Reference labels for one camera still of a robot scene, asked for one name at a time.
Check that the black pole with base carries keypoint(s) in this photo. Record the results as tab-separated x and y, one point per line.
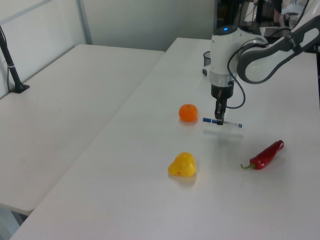
11	67

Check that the orange mandarin fruit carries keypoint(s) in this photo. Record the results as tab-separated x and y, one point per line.
188	113

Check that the grey partition frame post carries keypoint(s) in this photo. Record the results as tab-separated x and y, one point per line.
84	22

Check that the white side table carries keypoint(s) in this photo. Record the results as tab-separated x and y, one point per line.
62	112

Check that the black mesh pen cup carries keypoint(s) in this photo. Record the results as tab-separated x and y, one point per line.
207	58

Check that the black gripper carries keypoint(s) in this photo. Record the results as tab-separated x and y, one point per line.
228	92

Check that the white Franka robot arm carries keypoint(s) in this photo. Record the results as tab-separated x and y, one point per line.
222	55

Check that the red chili pepper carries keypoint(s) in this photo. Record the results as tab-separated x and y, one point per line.
266	156

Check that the blue white whiteboard marker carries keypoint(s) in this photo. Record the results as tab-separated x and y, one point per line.
233	124

